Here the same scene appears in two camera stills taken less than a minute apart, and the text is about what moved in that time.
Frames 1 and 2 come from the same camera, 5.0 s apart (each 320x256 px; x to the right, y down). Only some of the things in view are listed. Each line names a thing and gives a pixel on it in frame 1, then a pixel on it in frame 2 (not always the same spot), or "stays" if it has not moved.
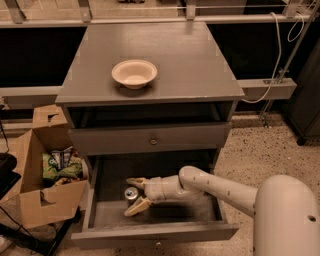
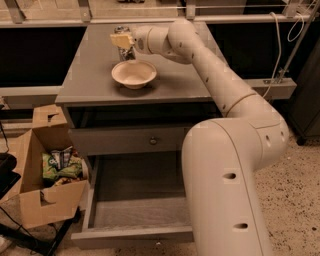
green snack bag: [50, 170] stays
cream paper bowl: [134, 74] stays
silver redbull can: [131, 194] -> [124, 54]
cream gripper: [154, 190] -> [140, 39]
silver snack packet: [61, 157] stays
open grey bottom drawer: [168, 222] stays
